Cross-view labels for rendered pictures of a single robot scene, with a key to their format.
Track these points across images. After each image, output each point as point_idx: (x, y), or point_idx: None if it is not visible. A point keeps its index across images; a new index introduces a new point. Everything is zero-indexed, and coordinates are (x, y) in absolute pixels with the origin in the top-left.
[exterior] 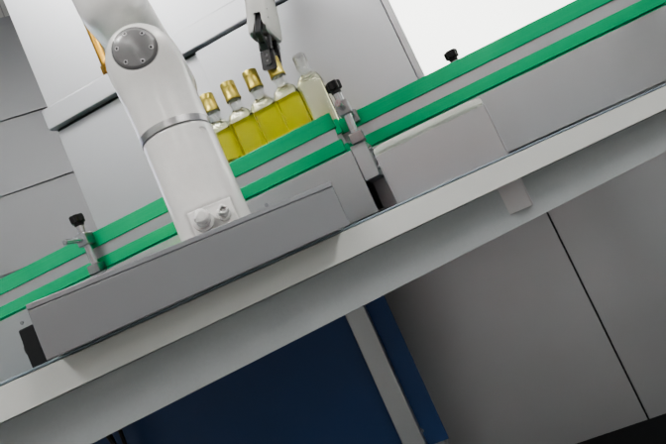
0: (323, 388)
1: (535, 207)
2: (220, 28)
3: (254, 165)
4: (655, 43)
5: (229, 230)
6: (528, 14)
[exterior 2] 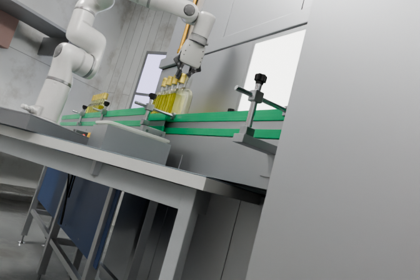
0: (96, 215)
1: (98, 178)
2: (206, 50)
3: (132, 114)
4: (248, 158)
5: (8, 110)
6: None
